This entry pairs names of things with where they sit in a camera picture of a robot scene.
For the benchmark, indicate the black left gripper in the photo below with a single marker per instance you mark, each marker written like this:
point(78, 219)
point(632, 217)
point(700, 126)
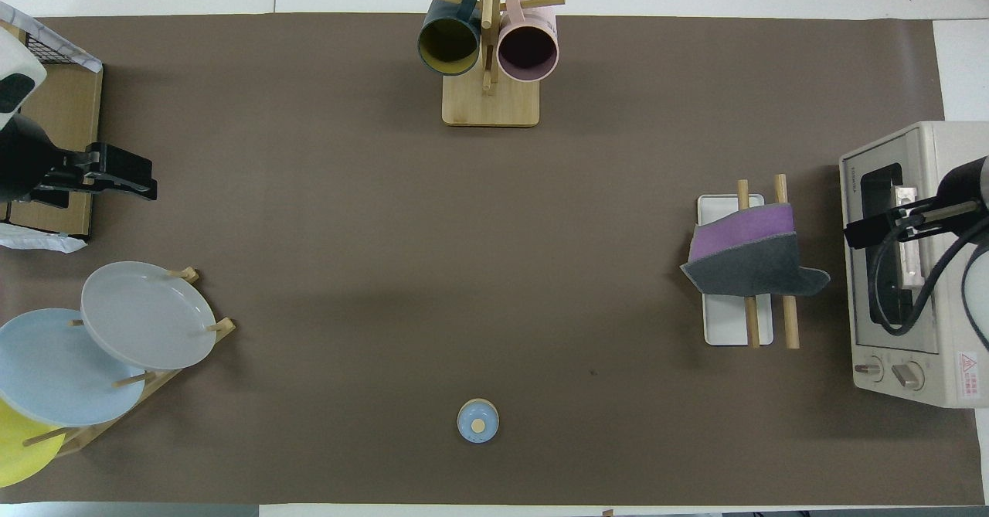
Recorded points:
point(31, 169)

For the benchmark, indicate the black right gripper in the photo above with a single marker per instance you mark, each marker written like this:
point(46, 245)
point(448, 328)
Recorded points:
point(970, 185)

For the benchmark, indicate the purple grey-backed towel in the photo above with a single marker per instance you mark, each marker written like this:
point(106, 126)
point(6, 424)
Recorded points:
point(753, 262)

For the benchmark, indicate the white towel rack wooden rods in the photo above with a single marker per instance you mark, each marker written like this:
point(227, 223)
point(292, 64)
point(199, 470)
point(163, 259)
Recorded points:
point(726, 324)

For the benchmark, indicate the wooden plate rack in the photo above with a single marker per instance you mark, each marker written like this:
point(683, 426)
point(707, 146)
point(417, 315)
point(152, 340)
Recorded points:
point(154, 384)

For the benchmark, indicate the beige toaster oven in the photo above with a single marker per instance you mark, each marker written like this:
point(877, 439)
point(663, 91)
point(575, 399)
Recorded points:
point(950, 331)

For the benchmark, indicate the grey plate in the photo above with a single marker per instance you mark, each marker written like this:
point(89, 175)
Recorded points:
point(147, 316)

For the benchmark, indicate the light blue plate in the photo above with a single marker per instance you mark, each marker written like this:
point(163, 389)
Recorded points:
point(54, 378)

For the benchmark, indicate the yellow plate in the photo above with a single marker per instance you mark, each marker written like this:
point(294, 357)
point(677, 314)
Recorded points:
point(19, 447)

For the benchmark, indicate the dark teal mug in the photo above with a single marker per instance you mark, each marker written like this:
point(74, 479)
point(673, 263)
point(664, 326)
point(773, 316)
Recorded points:
point(448, 45)

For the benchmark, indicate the wooden mug tree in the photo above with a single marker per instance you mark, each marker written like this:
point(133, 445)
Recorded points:
point(491, 103)

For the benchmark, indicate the brown table mat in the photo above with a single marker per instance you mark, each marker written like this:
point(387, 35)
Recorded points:
point(494, 270)

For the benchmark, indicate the pink mug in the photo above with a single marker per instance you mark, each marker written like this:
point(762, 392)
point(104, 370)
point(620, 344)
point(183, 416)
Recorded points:
point(528, 49)

